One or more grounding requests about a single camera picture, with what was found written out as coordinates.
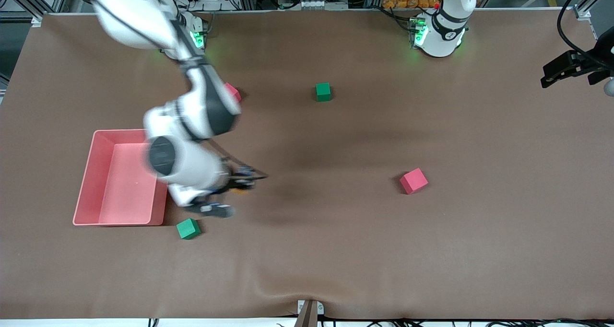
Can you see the pink plastic tray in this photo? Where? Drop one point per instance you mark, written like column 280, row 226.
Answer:
column 120, row 183

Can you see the orange cap push button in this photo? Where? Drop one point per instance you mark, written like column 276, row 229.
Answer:
column 241, row 186

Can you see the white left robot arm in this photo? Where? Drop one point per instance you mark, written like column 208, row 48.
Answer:
column 443, row 34

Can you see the pink cube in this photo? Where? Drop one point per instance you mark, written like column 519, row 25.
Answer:
column 413, row 181
column 234, row 92

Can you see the white power strip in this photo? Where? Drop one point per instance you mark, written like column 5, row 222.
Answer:
column 312, row 3

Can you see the brown table mat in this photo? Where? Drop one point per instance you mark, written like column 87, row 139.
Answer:
column 336, row 250

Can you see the green cube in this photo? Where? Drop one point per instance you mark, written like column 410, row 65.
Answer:
column 188, row 229
column 323, row 92

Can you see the metal table edge bracket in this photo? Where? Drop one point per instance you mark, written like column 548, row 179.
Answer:
column 309, row 312

